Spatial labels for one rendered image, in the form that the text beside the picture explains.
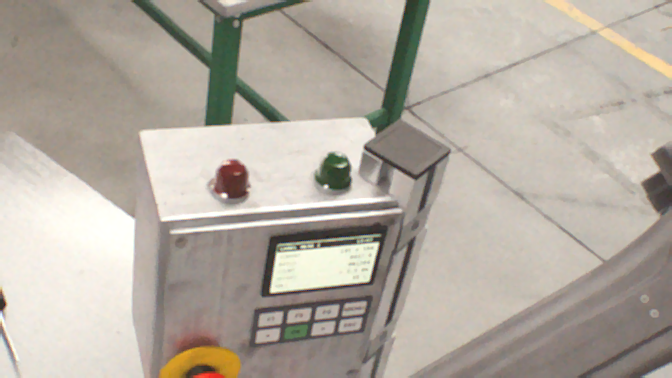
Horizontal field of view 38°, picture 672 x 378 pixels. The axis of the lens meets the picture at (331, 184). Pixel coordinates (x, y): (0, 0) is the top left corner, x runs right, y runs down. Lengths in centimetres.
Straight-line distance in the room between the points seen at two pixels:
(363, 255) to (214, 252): 10
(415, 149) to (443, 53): 304
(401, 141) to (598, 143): 283
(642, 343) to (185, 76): 298
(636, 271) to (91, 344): 105
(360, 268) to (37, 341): 78
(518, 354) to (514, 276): 242
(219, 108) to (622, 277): 205
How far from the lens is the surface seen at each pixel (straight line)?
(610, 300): 42
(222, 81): 237
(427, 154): 66
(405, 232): 68
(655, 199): 81
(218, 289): 66
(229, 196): 62
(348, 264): 67
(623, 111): 370
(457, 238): 289
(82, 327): 140
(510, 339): 42
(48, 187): 161
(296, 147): 68
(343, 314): 71
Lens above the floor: 189
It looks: 40 degrees down
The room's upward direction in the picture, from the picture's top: 12 degrees clockwise
